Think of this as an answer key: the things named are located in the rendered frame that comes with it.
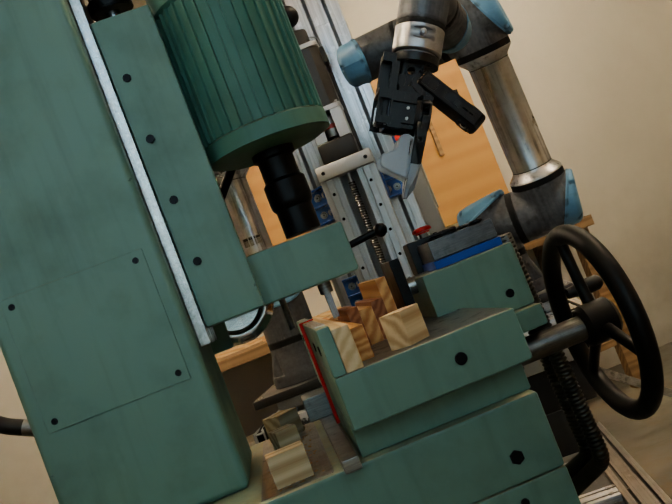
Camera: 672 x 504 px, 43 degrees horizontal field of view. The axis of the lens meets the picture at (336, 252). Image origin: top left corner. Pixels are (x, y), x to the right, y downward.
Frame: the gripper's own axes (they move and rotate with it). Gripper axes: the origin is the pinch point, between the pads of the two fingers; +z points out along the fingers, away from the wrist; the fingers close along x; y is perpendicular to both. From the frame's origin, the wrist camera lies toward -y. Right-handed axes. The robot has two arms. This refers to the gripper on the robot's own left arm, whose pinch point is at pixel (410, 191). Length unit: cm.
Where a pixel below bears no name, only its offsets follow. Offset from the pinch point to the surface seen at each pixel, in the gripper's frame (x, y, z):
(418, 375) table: 33.5, 1.2, 25.0
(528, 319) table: 12.5, -16.4, 16.6
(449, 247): 9.3, -5.1, 8.4
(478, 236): 9.3, -8.9, 6.2
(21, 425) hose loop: -3, 51, 42
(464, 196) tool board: -329, -79, -56
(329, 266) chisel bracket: 11.3, 11.0, 13.6
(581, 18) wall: -336, -132, -169
